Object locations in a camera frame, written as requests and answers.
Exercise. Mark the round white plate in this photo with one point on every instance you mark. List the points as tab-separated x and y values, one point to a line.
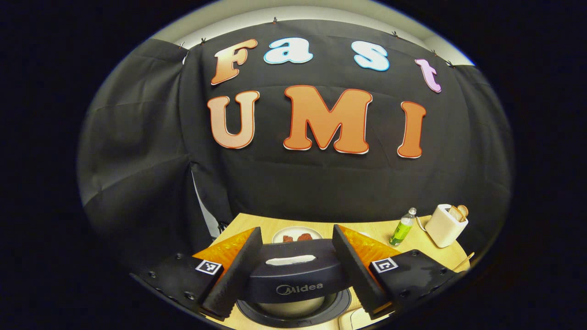
277	237

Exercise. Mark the wooden spoon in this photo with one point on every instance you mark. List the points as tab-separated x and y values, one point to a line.
465	260

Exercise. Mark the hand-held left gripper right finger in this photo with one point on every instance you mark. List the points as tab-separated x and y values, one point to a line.
353	275

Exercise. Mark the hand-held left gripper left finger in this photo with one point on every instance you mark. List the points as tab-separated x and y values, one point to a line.
238	279

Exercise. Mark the white toaster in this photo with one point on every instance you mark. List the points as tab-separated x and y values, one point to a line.
442	229

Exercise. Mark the black rice cooker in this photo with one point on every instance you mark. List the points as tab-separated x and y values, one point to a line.
293	275

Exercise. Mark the green drink bottle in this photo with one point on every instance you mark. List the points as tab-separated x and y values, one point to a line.
401	231

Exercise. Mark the black backdrop cloth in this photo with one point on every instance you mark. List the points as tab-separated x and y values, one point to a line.
137	137

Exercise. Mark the red meat piece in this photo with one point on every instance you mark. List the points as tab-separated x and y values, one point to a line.
304	237
288	238

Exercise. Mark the bread slice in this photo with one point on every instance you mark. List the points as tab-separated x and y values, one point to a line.
455	213
463	211

